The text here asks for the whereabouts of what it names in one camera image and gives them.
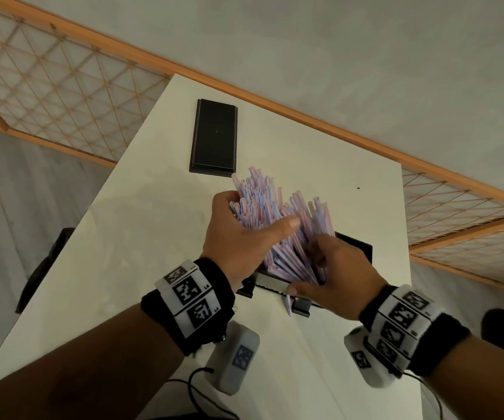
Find person's right hand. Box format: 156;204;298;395
286;234;388;321

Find person's left hand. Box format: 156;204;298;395
200;190;301;293

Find bundle of pink blue straws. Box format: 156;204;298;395
229;166;337;287

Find person's right forearm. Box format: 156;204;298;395
424;333;504;420

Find person's left forearm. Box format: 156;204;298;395
0;302;186;420

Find black box tray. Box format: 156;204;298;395
236;232;373;319

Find black box lid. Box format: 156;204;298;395
189;99;238;178

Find black wristband with marker tags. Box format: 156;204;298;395
359;284;471;377
140;257;237;357

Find black chair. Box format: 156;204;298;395
14;227;76;315

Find wooden lattice railing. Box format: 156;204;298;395
0;0;504;299

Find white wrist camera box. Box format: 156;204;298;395
344;325;406;388
204;321;261;397

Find black cable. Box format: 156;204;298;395
149;367;240;420
403;372;445;420

